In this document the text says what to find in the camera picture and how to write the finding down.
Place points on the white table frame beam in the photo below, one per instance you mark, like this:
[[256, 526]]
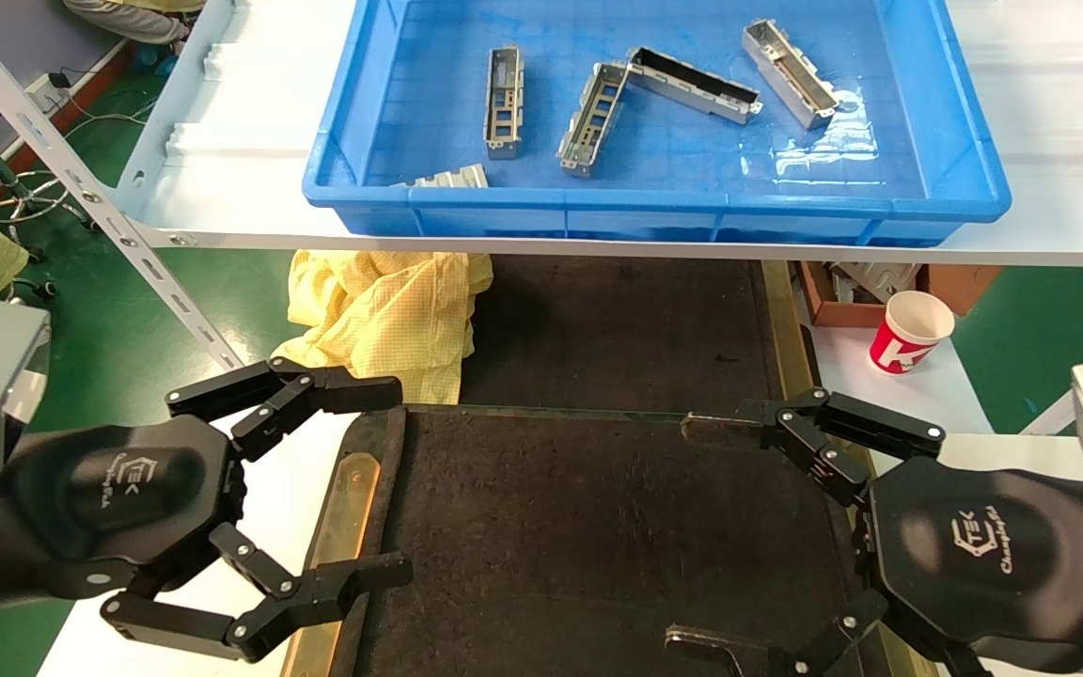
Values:
[[1059, 409]]

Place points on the red white paper cup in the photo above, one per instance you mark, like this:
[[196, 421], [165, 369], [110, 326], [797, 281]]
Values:
[[908, 338]]

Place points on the grey metal bracket part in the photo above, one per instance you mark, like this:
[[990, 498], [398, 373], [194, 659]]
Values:
[[791, 75], [692, 89], [504, 103], [452, 177], [593, 118]]

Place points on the white power strip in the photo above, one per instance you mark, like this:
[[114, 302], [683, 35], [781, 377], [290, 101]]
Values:
[[48, 92]]

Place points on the clear plastic film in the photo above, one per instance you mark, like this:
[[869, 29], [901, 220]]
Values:
[[824, 150]]

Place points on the black chair caster base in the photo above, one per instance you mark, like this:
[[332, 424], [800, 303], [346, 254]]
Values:
[[41, 287]]

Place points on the brown cardboard box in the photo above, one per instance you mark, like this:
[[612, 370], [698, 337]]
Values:
[[960, 287]]

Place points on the person in beige clothing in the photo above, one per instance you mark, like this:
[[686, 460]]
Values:
[[128, 19]]

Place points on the white perforated shelf strut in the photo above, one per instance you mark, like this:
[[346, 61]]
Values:
[[81, 183]]

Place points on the black felt container tray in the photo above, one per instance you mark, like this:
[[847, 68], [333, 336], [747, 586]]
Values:
[[551, 545], [617, 329]]

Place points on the blue plastic bin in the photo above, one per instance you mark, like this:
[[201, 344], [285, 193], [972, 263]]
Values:
[[654, 202]]

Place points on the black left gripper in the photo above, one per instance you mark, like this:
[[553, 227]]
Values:
[[118, 489]]

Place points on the yellow cloth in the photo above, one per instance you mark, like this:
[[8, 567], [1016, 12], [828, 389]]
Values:
[[382, 320]]

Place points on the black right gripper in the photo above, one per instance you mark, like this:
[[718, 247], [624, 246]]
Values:
[[974, 555]]

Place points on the grey metal parts pile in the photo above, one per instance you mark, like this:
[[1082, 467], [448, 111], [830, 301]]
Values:
[[875, 280]]

